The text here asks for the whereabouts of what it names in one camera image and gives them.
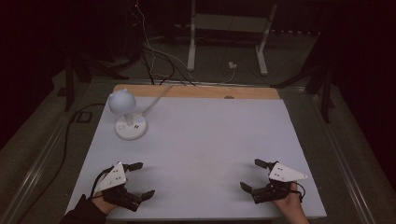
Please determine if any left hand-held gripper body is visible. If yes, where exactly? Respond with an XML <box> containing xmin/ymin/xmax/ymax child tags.
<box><xmin>92</xmin><ymin>161</ymin><xmax>144</xmax><ymax>213</ymax></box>

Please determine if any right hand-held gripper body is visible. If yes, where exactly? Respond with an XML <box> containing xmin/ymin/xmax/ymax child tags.
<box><xmin>249</xmin><ymin>161</ymin><xmax>309</xmax><ymax>205</ymax></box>

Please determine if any person's left hand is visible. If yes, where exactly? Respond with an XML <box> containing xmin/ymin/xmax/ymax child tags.
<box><xmin>91</xmin><ymin>190</ymin><xmax>119</xmax><ymax>217</ymax></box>

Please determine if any person's right hand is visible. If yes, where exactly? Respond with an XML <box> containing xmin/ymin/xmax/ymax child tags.
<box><xmin>272</xmin><ymin>182</ymin><xmax>304</xmax><ymax>217</ymax></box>

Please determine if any white desk lamp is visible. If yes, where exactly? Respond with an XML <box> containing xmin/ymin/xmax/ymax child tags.
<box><xmin>107</xmin><ymin>88</ymin><xmax>149</xmax><ymax>141</ymax></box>

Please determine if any white table mat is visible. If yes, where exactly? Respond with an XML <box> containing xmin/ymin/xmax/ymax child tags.
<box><xmin>65</xmin><ymin>95</ymin><xmax>328</xmax><ymax>220</ymax></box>

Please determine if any black tripod stand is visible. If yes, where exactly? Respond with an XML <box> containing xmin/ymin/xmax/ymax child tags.
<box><xmin>270</xmin><ymin>27</ymin><xmax>337</xmax><ymax>124</ymax></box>
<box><xmin>63</xmin><ymin>43</ymin><xmax>130</xmax><ymax>113</ymax></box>

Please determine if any grey metal stand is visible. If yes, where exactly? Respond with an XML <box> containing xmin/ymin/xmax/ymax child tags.
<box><xmin>187</xmin><ymin>0</ymin><xmax>278</xmax><ymax>77</ymax></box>

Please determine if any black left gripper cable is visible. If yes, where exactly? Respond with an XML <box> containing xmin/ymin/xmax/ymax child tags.
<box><xmin>89</xmin><ymin>165</ymin><xmax>115</xmax><ymax>200</ymax></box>

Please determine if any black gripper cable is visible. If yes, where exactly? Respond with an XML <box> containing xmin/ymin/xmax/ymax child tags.
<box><xmin>293</xmin><ymin>181</ymin><xmax>307</xmax><ymax>201</ymax></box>
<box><xmin>89</xmin><ymin>165</ymin><xmax>115</xmax><ymax>200</ymax></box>

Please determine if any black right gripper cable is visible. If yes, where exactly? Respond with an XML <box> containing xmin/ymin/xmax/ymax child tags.
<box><xmin>293</xmin><ymin>181</ymin><xmax>307</xmax><ymax>201</ymax></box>

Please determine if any metal floor rail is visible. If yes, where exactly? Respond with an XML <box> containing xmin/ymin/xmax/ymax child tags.
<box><xmin>306</xmin><ymin>90</ymin><xmax>379</xmax><ymax>224</ymax></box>
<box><xmin>0</xmin><ymin>77</ymin><xmax>97</xmax><ymax>224</ymax></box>

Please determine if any long black floor cable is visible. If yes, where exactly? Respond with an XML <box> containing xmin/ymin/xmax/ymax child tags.
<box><xmin>15</xmin><ymin>103</ymin><xmax>106</xmax><ymax>224</ymax></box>

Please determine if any black rectangular floor frame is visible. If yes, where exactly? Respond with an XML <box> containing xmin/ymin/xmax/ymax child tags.
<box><xmin>75</xmin><ymin>110</ymin><xmax>93</xmax><ymax>124</ymax></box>

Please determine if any white lamp cable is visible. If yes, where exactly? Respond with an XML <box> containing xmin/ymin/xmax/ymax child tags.
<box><xmin>141</xmin><ymin>84</ymin><xmax>174</xmax><ymax>117</ymax></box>

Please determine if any bundle of black cables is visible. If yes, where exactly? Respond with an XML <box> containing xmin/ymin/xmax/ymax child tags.
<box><xmin>140</xmin><ymin>41</ymin><xmax>197</xmax><ymax>87</ymax></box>

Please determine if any thin white floor cable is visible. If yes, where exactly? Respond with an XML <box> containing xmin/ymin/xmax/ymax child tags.
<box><xmin>134</xmin><ymin>0</ymin><xmax>236</xmax><ymax>86</ymax></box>

